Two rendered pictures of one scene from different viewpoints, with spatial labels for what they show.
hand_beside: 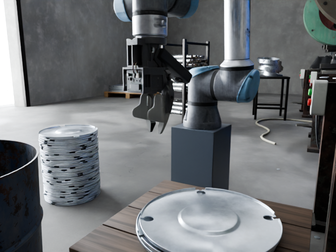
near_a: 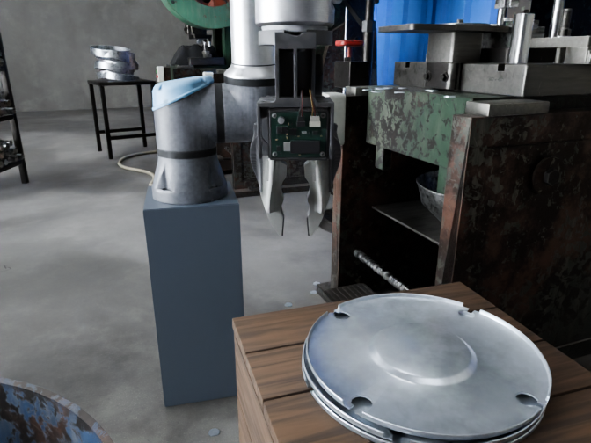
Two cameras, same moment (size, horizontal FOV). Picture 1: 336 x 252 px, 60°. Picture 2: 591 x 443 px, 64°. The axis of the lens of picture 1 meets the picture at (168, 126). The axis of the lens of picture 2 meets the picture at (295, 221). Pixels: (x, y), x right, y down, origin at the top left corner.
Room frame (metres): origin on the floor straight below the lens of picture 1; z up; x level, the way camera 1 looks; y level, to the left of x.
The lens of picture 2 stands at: (0.32, 0.39, 0.72)
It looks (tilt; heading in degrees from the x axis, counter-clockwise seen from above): 19 degrees down; 314
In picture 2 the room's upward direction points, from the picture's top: straight up
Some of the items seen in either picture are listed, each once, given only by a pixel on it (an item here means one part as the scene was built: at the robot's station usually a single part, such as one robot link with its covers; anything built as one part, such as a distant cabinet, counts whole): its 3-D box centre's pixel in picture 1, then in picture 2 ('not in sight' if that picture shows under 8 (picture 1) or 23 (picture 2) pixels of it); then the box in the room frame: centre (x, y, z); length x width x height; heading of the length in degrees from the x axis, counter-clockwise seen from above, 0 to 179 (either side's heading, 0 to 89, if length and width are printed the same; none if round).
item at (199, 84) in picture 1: (204, 83); (188, 112); (1.13, -0.14, 0.62); 0.13 x 0.12 x 0.14; 54
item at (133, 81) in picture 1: (148, 66); (295, 97); (0.66, 0.04, 0.68); 0.09 x 0.08 x 0.12; 134
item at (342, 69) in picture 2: not in sight; (350, 93); (1.18, -0.71, 0.62); 0.10 x 0.06 x 0.20; 156
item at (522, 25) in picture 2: not in sight; (521, 37); (0.69, -0.61, 0.75); 0.03 x 0.03 x 0.10; 66
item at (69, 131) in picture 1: (68, 130); not in sight; (1.48, 0.52, 0.35); 0.29 x 0.29 x 0.01
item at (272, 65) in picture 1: (270, 87); (122, 100); (3.87, -1.35, 0.40); 0.45 x 0.40 x 0.79; 168
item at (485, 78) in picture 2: not in sight; (499, 76); (0.80, -0.79, 0.67); 0.45 x 0.30 x 0.06; 156
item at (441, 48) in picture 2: not in sight; (440, 56); (0.87, -0.63, 0.72); 0.25 x 0.14 x 0.14; 66
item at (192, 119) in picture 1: (202, 113); (188, 170); (1.13, -0.14, 0.50); 0.15 x 0.15 x 0.10
